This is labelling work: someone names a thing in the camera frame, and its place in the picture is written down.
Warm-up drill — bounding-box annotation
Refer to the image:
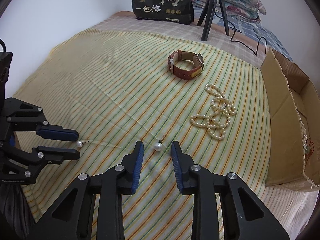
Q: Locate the thick twisted pearl necklace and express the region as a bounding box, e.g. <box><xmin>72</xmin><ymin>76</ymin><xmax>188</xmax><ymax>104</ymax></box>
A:
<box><xmin>298</xmin><ymin>115</ymin><xmax>309</xmax><ymax>160</ymax></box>

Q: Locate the green jade pendant red cord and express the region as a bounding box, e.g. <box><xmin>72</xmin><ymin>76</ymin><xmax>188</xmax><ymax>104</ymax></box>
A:
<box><xmin>304</xmin><ymin>137</ymin><xmax>316</xmax><ymax>160</ymax></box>

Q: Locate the pearl earring near left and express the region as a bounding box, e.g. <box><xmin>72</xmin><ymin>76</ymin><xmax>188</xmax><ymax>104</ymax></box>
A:
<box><xmin>76</xmin><ymin>140</ymin><xmax>90</xmax><ymax>148</ymax></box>

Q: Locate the pearl earring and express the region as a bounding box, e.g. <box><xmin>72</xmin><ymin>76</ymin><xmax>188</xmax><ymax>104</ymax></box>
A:
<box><xmin>76</xmin><ymin>140</ymin><xmax>90</xmax><ymax>148</ymax></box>
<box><xmin>153</xmin><ymin>136</ymin><xmax>165</xmax><ymax>152</ymax></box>

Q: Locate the yellow striped cloth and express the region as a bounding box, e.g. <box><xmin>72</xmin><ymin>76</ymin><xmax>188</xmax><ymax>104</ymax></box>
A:
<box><xmin>15</xmin><ymin>29</ymin><xmax>270</xmax><ymax>239</ymax></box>

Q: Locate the pearl earring near centre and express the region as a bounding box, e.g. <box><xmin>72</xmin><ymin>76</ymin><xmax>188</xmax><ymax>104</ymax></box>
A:
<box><xmin>153</xmin><ymin>136</ymin><xmax>165</xmax><ymax>152</ymax></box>

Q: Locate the cardboard box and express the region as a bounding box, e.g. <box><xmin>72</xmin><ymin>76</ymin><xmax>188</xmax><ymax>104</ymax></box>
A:
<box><xmin>260</xmin><ymin>49</ymin><xmax>319</xmax><ymax>192</ymax></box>

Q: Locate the brown leather wristwatch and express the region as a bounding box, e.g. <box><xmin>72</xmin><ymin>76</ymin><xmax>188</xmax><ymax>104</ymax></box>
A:
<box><xmin>168</xmin><ymin>50</ymin><xmax>204</xmax><ymax>80</ymax></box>

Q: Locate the black snack bag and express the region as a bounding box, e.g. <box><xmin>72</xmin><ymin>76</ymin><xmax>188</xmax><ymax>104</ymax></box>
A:
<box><xmin>132</xmin><ymin>0</ymin><xmax>194</xmax><ymax>25</ymax></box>

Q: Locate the blue patterned bed sheet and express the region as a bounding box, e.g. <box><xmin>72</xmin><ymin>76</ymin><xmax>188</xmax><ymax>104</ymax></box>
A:
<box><xmin>192</xmin><ymin>15</ymin><xmax>295</xmax><ymax>61</ymax></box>

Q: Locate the black tripod stand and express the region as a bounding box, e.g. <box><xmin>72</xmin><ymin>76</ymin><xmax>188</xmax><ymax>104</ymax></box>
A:
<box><xmin>197</xmin><ymin>0</ymin><xmax>229</xmax><ymax>41</ymax></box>

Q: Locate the thin cream pearl necklace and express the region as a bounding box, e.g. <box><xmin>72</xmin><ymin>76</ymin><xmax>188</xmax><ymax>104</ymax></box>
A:
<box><xmin>190</xmin><ymin>83</ymin><xmax>237</xmax><ymax>141</ymax></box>

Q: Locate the black power cable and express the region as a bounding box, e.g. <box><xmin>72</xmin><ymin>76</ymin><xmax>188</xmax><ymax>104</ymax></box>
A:
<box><xmin>202</xmin><ymin>0</ymin><xmax>268</xmax><ymax>55</ymax></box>

